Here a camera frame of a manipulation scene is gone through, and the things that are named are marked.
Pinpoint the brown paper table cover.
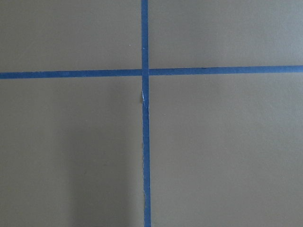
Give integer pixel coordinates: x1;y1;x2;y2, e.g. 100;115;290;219
0;0;303;227

